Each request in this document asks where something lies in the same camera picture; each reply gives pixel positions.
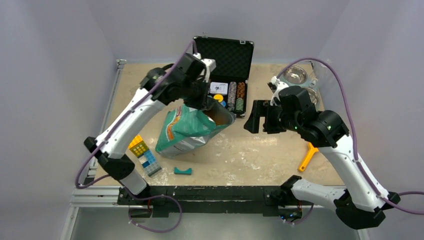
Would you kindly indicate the green pet food bag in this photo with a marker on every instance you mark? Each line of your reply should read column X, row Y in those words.
column 186, row 129

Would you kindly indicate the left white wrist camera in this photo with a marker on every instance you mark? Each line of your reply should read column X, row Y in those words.
column 210, row 65

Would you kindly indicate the toy brick block stack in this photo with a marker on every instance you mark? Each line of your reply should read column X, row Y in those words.
column 145, row 156

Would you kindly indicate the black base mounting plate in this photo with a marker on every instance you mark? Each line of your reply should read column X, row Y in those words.
column 269, row 201

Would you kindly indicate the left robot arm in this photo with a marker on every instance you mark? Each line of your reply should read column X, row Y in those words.
column 187, row 80

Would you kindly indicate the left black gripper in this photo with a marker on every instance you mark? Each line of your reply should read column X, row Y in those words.
column 202, row 104

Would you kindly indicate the double steel pet bowl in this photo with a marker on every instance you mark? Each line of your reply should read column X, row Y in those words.
column 297, row 76

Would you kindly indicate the black poker chip case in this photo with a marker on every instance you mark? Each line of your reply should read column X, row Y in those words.
column 229, row 79

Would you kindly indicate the clear glass jar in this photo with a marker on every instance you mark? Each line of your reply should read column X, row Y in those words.
column 322, row 72

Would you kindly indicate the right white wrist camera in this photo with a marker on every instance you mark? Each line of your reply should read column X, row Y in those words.
column 276, row 85

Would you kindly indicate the yellow plastic scoop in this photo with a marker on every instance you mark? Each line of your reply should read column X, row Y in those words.
column 307, row 158

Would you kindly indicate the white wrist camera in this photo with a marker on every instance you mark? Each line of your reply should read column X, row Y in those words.
column 276, row 85
column 210, row 65

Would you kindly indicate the aluminium frame rail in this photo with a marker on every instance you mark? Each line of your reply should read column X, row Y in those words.
column 106, row 196

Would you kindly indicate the teal curved block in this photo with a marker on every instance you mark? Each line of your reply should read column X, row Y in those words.
column 178, row 171

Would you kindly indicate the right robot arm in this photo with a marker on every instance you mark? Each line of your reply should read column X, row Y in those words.
column 362, row 201

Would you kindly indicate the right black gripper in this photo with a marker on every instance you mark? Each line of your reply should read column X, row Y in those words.
column 262, row 108

